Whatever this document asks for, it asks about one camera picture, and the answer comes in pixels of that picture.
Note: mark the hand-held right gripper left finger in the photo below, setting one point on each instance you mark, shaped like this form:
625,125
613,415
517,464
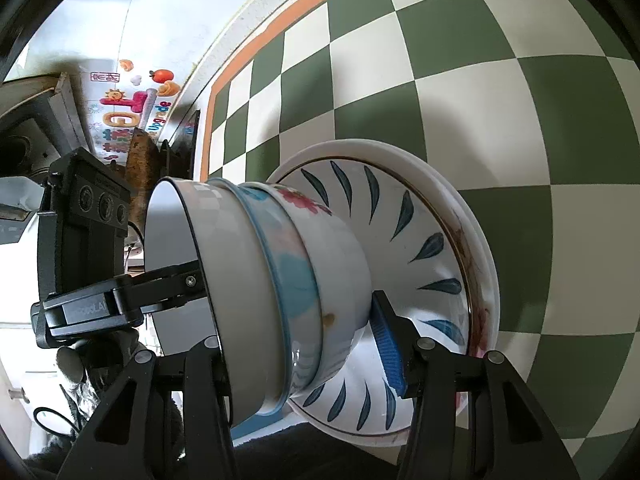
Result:
205,362

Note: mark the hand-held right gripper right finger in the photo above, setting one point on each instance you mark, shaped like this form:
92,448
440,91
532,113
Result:
389,347

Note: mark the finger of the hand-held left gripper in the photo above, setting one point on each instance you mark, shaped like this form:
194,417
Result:
165,287

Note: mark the plain white bowl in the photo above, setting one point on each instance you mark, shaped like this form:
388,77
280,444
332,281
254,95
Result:
170,230

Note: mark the white bowl with red flowers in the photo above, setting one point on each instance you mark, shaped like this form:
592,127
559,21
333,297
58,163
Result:
335,260

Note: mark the white plate with pink flowers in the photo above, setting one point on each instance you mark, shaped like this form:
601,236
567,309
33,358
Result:
482,280

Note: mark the white plate with blue leaves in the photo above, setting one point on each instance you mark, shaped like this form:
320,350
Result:
400,220

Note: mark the person's left hand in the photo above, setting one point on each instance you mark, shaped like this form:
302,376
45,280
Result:
70,362

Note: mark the brown wooden board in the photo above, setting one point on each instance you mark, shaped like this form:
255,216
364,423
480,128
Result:
142,165

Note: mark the black flat appliance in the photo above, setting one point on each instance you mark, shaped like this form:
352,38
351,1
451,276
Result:
180,155

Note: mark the green and cream checkered tablecloth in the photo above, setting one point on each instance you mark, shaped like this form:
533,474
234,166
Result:
450,60

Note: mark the colourful wall stickers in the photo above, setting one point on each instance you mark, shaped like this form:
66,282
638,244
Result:
125,105

